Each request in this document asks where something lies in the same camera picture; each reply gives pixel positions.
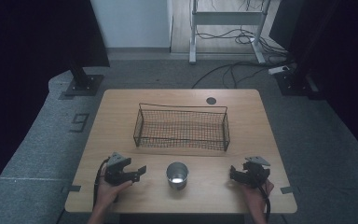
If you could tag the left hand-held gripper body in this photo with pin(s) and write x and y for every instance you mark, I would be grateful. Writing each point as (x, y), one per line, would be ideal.
(115, 174)

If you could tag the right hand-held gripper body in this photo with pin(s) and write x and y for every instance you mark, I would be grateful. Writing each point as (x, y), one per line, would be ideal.
(256, 175)

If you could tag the person's left hand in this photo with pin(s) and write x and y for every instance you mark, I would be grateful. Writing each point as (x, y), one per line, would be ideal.
(107, 194)

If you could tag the person's right hand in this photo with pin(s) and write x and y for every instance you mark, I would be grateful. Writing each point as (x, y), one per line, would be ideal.
(254, 199)

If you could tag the grey tape strip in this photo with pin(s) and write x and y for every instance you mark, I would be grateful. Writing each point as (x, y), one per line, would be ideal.
(74, 188)
(286, 189)

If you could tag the shiny metal cup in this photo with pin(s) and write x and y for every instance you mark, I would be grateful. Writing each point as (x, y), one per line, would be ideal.
(177, 175)

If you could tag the dark tape floor numeral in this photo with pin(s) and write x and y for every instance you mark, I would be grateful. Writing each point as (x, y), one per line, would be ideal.
(80, 122)

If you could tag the white power strip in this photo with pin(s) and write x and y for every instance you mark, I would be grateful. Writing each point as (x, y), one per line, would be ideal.
(278, 69)

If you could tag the dark curtain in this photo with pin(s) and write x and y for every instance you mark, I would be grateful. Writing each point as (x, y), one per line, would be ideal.
(338, 46)
(28, 62)

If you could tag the black stand with base plate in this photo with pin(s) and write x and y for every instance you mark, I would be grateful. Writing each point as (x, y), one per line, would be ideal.
(84, 84)
(293, 82)

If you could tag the white metal desk frame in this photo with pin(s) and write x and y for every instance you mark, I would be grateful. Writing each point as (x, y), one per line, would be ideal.
(227, 18)

